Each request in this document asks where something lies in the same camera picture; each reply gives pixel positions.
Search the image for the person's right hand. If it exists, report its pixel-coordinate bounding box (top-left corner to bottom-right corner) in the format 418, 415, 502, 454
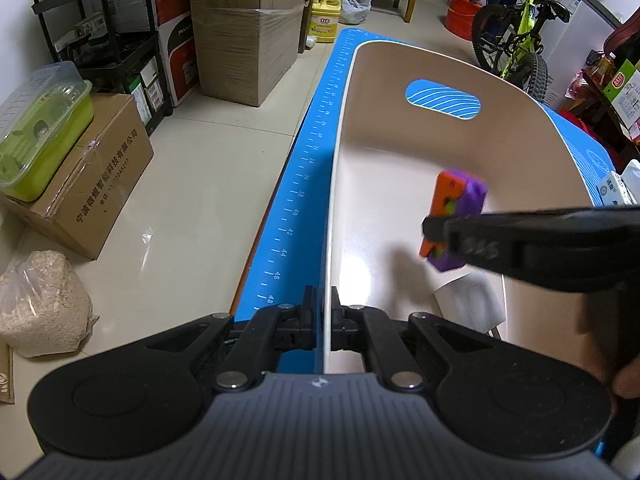
582, 284, 640, 402

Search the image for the white chest freezer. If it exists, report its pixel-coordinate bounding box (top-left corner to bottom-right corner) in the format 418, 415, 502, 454
515, 0, 623, 111

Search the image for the large taped cardboard box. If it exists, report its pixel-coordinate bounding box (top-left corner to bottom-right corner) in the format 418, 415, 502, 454
190, 2, 306, 107

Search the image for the clear bag of wood shavings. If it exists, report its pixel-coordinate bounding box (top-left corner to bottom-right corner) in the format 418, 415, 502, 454
0, 250, 98, 358

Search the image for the yellow detergent jug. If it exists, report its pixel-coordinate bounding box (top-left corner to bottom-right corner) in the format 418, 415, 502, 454
311, 0, 342, 43

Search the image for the white plug adapter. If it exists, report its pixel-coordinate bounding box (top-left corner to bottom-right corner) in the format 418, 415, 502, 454
434, 275, 507, 341

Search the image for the dark red bag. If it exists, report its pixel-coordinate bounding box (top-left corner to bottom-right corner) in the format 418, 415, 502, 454
602, 15, 640, 61

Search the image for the red bucket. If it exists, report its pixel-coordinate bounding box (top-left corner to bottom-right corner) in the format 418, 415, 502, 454
445, 0, 488, 41

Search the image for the brown printed cardboard box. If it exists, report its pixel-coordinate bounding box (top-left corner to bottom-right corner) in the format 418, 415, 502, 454
0, 93, 154, 261

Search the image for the green carton box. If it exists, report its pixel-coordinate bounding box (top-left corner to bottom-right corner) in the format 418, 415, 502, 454
602, 59, 640, 128

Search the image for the green container with clear lid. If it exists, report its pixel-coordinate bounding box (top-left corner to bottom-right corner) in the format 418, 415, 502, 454
0, 61, 95, 202

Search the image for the blue measuring mat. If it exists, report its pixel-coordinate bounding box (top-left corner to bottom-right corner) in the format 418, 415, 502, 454
231, 28, 623, 376

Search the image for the black metal shelf rack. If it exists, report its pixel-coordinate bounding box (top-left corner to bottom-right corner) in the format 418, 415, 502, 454
31, 0, 173, 136

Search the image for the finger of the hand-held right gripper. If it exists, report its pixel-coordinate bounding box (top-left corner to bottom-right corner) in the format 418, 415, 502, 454
421, 211, 526, 273

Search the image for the blue and white tissue pack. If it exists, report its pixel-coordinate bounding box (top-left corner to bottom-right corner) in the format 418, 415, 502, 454
595, 160, 640, 208

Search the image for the leaf patterned brown cardboard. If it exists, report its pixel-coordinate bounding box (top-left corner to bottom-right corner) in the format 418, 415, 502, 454
0, 344, 17, 406

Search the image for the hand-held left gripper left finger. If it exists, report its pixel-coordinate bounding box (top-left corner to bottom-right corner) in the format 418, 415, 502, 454
145, 285, 321, 393

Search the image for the green and black bicycle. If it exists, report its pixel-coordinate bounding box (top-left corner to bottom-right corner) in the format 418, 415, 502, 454
471, 0, 571, 101

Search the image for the beige plastic storage bin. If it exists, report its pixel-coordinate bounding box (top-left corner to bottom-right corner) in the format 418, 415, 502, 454
322, 41, 613, 376

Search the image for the white plastic bag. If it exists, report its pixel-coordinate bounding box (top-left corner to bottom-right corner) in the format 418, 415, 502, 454
339, 0, 373, 25

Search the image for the white and red appliance box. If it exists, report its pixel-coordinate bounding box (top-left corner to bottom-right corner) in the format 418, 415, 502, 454
157, 17, 199, 107

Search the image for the dark wooden side table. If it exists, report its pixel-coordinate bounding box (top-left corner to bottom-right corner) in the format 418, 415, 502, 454
580, 67, 640, 171

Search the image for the purple and orange toy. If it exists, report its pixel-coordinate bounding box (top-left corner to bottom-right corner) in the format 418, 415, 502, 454
419, 169, 488, 273

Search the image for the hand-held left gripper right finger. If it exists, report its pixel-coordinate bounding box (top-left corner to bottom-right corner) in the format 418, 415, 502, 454
327, 286, 501, 392

